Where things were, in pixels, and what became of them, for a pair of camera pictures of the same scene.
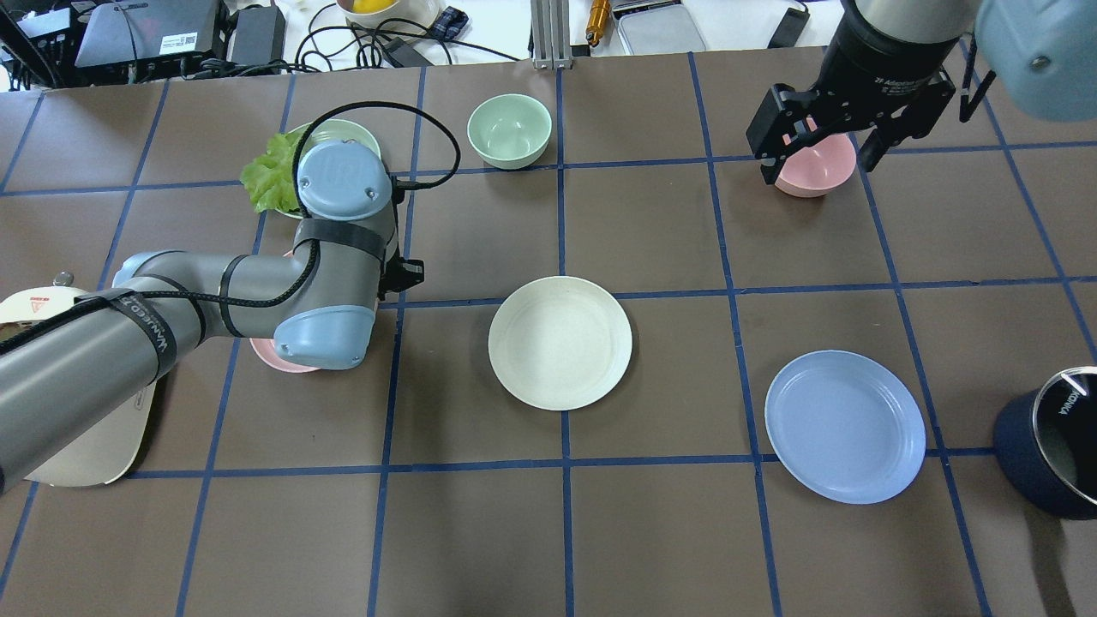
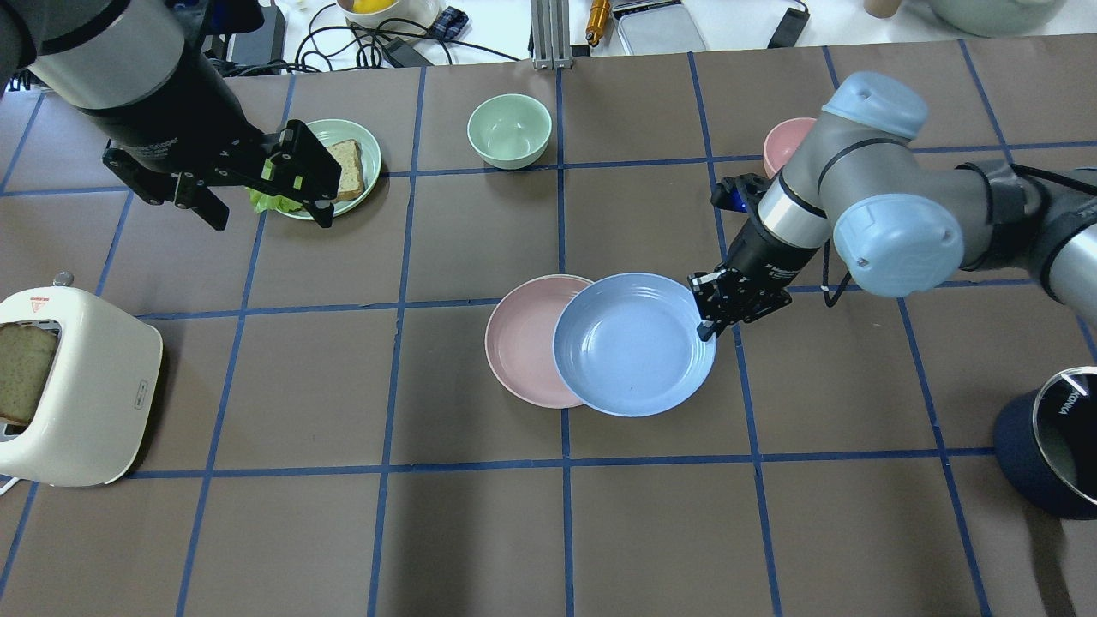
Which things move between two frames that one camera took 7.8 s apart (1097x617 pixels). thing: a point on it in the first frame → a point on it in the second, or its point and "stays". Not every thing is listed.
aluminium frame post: x=550 y=31 stays
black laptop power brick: x=260 y=36 stays
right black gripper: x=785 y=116 → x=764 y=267
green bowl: x=510 y=131 stays
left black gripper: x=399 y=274 → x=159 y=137
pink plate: x=265 y=348 → x=519 y=338
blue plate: x=846 y=425 → x=626 y=344
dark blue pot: x=1046 y=444 stays
